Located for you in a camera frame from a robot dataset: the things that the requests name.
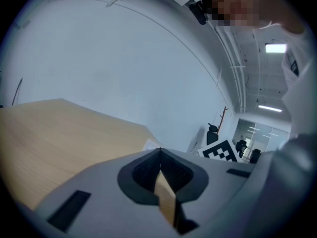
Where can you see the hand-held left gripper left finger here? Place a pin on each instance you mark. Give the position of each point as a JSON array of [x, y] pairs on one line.
[[104, 190]]

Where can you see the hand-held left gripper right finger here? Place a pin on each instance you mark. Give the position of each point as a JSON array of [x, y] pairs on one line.
[[218, 182]]

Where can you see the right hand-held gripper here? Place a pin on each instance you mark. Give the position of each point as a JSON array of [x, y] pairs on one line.
[[219, 152]]

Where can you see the black headrest office chair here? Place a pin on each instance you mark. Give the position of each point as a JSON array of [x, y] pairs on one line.
[[211, 137]]

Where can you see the brown coat rack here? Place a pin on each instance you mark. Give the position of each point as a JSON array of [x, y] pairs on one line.
[[221, 123]]

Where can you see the light wooden table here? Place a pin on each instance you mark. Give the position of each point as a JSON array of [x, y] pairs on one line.
[[62, 137]]

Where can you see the long ceiling light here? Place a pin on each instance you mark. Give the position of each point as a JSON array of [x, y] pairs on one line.
[[270, 108]]

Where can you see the person's white shirt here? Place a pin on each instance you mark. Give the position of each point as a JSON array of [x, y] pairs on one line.
[[302, 95]]

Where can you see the square ceiling light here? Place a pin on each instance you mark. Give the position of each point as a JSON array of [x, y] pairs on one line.
[[275, 48]]

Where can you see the person's head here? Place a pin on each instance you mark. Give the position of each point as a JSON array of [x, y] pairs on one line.
[[237, 6]]

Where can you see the black head-mounted camera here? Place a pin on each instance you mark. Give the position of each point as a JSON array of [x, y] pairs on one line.
[[199, 12]]

